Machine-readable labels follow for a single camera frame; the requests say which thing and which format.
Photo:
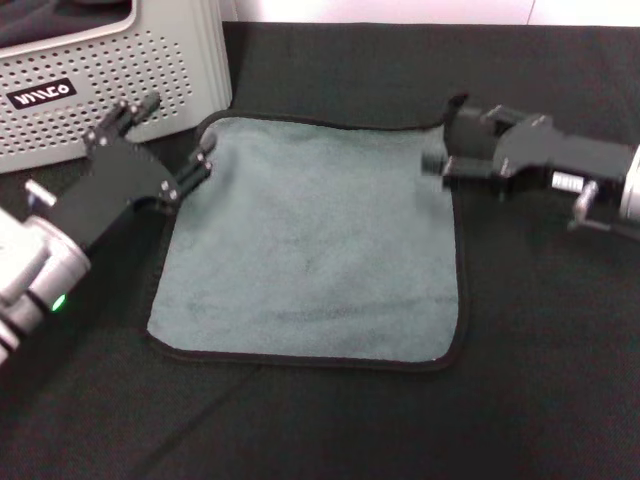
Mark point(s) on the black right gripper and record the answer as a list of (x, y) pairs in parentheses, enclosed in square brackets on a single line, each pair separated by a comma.
[(560, 160)]

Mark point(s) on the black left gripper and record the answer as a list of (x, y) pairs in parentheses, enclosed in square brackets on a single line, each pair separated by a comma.
[(120, 180)]

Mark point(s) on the grey towel with black edging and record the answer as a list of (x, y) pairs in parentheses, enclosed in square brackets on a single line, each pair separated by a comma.
[(50, 22), (310, 240)]

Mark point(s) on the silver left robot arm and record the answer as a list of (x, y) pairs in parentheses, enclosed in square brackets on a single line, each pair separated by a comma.
[(30, 265)]

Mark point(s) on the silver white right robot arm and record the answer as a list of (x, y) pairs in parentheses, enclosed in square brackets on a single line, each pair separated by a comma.
[(632, 190)]

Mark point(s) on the grey storage box orange rim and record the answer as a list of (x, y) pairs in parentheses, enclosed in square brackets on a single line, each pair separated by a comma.
[(125, 65)]

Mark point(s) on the black tablecloth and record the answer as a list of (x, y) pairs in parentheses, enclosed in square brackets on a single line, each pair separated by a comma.
[(525, 325)]

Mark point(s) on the white folding partition screen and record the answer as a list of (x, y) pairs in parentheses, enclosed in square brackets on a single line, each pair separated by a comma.
[(400, 10)]

